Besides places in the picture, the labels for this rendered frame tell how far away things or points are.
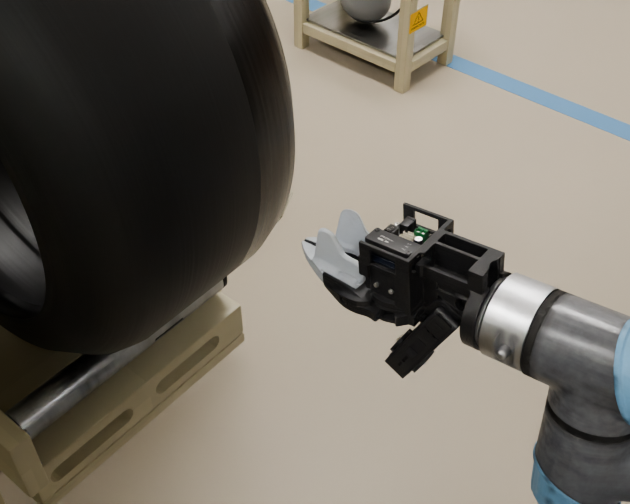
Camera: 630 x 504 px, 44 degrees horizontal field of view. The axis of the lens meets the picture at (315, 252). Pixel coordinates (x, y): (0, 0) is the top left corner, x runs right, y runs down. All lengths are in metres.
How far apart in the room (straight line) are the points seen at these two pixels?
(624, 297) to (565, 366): 1.88
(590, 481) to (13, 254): 0.82
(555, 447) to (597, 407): 0.06
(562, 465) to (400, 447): 1.35
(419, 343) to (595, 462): 0.18
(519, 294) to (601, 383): 0.09
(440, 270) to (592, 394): 0.15
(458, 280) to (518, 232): 1.98
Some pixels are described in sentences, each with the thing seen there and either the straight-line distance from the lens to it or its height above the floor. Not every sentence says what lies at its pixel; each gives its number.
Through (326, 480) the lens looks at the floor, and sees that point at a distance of 1.96.
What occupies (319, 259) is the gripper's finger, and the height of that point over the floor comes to 1.16.
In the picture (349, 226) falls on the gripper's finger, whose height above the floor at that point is 1.19.
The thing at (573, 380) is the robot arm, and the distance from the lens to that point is 0.63.
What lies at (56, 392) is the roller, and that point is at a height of 0.92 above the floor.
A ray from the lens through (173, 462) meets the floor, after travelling 2.02.
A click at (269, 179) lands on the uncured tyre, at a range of 0.83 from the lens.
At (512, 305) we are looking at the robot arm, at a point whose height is 1.23.
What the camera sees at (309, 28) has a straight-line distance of 3.47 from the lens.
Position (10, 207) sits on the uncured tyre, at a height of 0.95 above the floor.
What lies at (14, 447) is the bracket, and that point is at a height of 0.95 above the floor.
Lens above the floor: 1.68
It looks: 43 degrees down
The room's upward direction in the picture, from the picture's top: straight up
